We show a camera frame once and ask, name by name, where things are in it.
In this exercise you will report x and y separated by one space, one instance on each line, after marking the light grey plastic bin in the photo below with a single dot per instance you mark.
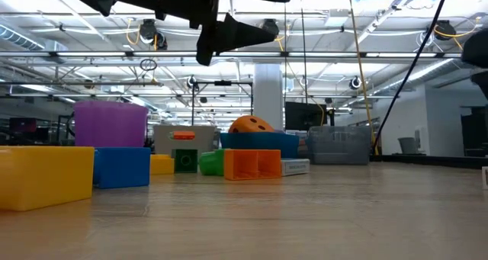
206 138

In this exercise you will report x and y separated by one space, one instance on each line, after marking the distant grey waste bin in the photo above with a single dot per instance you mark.
408 145

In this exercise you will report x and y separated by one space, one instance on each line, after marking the yellow block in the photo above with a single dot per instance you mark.
161 165

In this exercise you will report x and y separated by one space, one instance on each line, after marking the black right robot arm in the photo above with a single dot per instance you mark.
478 50

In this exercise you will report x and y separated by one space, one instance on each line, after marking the card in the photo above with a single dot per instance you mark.
485 178

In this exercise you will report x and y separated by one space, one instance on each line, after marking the yellow toy brick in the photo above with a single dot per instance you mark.
45 176

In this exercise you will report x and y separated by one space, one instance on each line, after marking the dark grey translucent bin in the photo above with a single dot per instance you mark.
339 145

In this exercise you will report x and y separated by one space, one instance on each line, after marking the orange wedge block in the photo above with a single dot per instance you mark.
251 164

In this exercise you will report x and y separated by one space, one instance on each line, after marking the purple pumpkin-face bucket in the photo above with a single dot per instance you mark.
110 124

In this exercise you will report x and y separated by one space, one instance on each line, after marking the blue-backed card box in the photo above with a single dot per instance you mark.
295 167

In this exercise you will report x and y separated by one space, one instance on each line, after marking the black monitor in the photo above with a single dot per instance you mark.
301 117

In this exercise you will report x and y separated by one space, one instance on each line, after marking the black cabinet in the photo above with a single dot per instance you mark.
474 130

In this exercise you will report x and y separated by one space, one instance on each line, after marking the teal plastic bin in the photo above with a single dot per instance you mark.
263 145

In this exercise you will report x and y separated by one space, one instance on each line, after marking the dark green studded brick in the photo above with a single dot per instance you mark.
185 161

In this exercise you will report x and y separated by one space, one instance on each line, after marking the blue toy brick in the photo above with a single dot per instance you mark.
122 168

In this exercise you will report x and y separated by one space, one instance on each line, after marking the white building pillar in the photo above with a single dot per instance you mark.
268 100

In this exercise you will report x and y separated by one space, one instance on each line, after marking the black stand frame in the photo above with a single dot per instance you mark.
223 83

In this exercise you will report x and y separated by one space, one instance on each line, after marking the orange toy block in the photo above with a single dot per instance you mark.
183 135

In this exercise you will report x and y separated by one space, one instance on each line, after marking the grey overhead beam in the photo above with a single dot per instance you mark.
114 54

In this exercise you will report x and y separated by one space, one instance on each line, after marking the orange foam die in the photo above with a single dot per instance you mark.
248 126

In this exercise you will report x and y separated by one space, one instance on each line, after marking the green toy block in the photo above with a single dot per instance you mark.
211 164

